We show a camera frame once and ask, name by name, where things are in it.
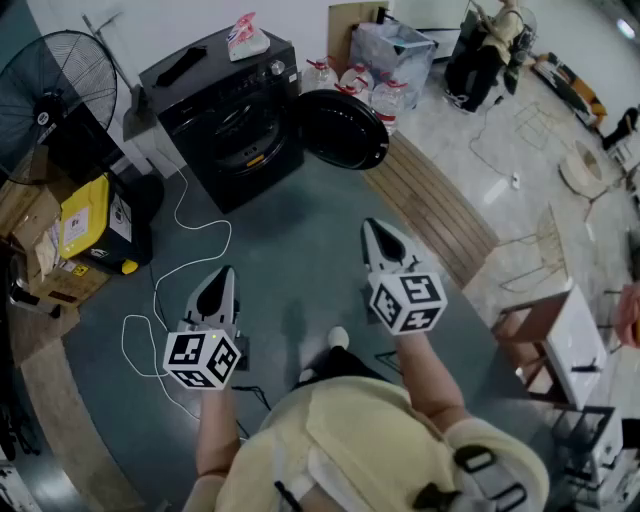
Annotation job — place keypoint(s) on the wooden slat floor mat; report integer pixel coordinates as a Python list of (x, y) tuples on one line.
[(435, 210)]

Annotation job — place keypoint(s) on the white table with brown frame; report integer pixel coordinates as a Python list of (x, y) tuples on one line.
[(575, 340)]

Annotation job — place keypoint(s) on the black chair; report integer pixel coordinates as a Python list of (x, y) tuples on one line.
[(622, 130)]

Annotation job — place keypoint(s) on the pink orange cloth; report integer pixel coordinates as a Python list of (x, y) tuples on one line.
[(629, 315)]

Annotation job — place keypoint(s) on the black standing floor fan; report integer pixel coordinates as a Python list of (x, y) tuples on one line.
[(55, 107)]

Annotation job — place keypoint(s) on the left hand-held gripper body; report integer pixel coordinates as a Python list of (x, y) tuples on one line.
[(200, 357)]

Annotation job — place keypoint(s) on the round beige stool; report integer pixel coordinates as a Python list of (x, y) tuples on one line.
[(580, 167)]

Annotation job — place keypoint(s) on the person's left forearm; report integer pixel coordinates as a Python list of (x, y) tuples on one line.
[(217, 430)]

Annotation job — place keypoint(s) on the clear plastic storage bin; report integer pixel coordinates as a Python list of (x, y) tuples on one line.
[(392, 60)]

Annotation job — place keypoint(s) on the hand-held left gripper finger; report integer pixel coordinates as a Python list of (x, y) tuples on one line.
[(232, 307), (200, 312)]

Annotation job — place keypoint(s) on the person's right forearm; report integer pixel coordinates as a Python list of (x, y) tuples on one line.
[(430, 380)]

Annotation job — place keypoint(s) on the brown cardboard sheet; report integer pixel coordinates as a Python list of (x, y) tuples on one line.
[(345, 30)]

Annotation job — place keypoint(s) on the person's cream shirt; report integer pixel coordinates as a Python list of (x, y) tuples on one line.
[(350, 450)]

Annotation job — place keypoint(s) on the black front-load washing machine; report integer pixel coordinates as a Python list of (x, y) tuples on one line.
[(240, 87)]

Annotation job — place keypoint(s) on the person's left white shoe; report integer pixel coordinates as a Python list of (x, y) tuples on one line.
[(306, 375)]

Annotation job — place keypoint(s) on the person's right white shoe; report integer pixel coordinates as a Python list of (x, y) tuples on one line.
[(338, 336)]

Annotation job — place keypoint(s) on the person's white shoe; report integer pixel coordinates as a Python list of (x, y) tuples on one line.
[(306, 375), (338, 336)]

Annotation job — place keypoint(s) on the yellow-lidded black case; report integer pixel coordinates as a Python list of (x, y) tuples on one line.
[(85, 220)]

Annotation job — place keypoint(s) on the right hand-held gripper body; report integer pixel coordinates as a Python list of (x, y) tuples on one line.
[(407, 302)]

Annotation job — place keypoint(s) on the labelled brown cardboard box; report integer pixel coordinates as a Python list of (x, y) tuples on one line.
[(70, 285)]

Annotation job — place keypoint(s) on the person's black trousers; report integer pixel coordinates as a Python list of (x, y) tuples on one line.
[(340, 365)]

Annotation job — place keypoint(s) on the plain brown cardboard box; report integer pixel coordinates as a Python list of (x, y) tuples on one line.
[(27, 210)]

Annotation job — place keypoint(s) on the black and orange bench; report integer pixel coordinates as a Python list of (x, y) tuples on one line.
[(575, 87)]

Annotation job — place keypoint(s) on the black metal rack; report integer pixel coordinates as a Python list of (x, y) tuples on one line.
[(595, 440)]

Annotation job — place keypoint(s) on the black flat panel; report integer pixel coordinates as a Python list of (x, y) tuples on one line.
[(85, 150)]

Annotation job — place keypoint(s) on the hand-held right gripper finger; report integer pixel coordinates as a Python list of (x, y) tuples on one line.
[(406, 260), (369, 245)]

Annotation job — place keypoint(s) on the pink detergent refill pouch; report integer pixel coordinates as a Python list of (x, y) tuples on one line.
[(247, 42)]

